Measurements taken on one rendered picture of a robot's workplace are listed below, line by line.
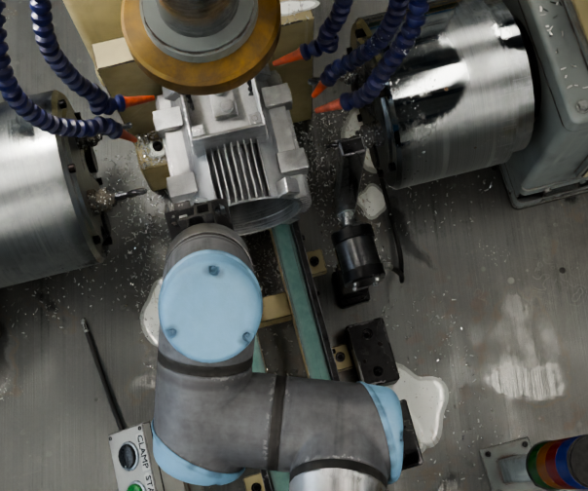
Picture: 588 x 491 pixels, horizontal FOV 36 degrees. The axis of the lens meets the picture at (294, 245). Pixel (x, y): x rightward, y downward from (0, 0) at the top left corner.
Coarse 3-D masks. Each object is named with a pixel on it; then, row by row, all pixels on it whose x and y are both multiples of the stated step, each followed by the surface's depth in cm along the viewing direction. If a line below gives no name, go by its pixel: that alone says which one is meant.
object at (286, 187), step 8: (264, 72) 126; (256, 80) 127; (264, 80) 128; (168, 96) 126; (176, 96) 126; (280, 184) 122; (288, 184) 121; (296, 184) 122; (280, 192) 122; (288, 192) 121; (296, 192) 122; (192, 200) 121; (200, 200) 121; (296, 216) 134
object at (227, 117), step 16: (192, 96) 122; (208, 96) 122; (224, 96) 121; (240, 96) 122; (256, 96) 119; (192, 112) 121; (208, 112) 121; (224, 112) 120; (240, 112) 121; (256, 112) 118; (192, 128) 118; (208, 128) 121; (224, 128) 121; (240, 128) 118; (256, 128) 118; (192, 144) 119; (208, 144) 120
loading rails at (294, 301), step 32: (288, 224) 138; (288, 256) 136; (320, 256) 146; (288, 288) 135; (288, 320) 145; (320, 320) 133; (256, 352) 133; (320, 352) 133; (256, 480) 138; (288, 480) 128
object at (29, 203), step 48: (48, 96) 120; (0, 144) 115; (48, 144) 115; (96, 144) 126; (0, 192) 114; (48, 192) 115; (96, 192) 124; (0, 240) 116; (48, 240) 118; (96, 240) 121
